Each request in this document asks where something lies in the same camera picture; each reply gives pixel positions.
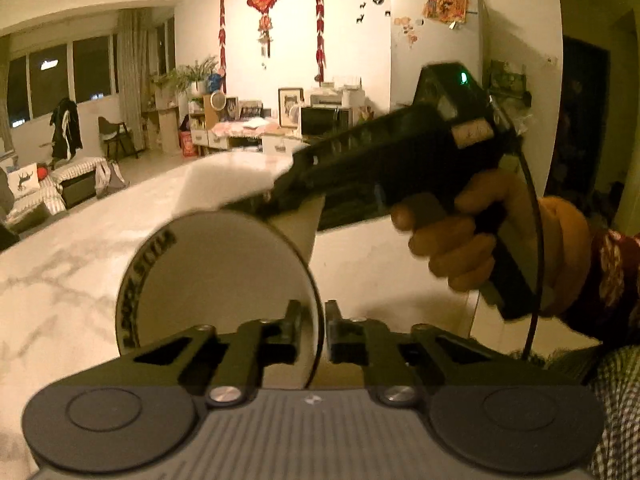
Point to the black microwave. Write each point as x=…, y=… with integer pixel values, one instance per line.
x=322, y=120

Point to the framed portrait drawing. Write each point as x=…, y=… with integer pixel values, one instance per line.
x=291, y=105

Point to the pink cloth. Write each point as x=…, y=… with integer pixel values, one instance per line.
x=240, y=127

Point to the window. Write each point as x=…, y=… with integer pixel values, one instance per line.
x=50, y=80

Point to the wooden desk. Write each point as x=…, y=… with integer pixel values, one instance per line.
x=162, y=120

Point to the blue toy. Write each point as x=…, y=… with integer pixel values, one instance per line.
x=214, y=83

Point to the person's checked clothing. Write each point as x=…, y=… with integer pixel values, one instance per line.
x=620, y=410

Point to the white low cabinet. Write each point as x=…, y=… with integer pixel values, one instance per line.
x=220, y=142

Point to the grey backpack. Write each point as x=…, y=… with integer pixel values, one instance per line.
x=111, y=177

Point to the dark framed photo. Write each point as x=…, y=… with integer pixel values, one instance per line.
x=232, y=108

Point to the checked sofa cover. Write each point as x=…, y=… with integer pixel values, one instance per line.
x=75, y=167

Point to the person's right forearm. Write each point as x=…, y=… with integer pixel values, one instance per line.
x=610, y=280

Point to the white refrigerator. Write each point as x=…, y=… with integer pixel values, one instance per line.
x=405, y=60

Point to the round table mirror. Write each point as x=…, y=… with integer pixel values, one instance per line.
x=218, y=100

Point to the yellow bowl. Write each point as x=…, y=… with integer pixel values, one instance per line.
x=210, y=270

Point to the white sponge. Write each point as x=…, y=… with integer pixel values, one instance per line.
x=235, y=180

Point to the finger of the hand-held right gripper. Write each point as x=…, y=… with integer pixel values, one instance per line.
x=280, y=195

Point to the black framed photo collage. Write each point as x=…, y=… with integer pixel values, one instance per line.
x=250, y=111

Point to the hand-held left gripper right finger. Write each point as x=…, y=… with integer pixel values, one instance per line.
x=334, y=332

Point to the colourful fridge poster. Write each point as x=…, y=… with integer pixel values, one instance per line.
x=445, y=5

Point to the grey sofa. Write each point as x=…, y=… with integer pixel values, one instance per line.
x=75, y=192

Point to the red cushion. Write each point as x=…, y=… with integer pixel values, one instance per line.
x=43, y=173

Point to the wooden cube shelf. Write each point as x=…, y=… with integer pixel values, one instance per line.
x=200, y=112

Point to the beige patterned curtain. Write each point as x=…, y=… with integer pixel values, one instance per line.
x=132, y=75

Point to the red printed bucket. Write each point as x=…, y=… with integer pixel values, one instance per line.
x=187, y=143

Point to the black and white jacket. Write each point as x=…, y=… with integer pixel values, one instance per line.
x=66, y=127

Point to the potted green plant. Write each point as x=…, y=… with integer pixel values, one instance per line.
x=190, y=75

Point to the dark wooden chair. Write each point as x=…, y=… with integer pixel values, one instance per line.
x=114, y=135

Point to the white printer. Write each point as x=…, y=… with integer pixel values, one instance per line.
x=337, y=94

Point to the person's right hand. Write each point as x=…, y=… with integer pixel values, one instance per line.
x=450, y=250

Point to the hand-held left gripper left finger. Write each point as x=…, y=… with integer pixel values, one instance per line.
x=292, y=330

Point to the small white fan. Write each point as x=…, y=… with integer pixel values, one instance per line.
x=295, y=116

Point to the deer print pillow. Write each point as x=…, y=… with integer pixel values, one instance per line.
x=25, y=179

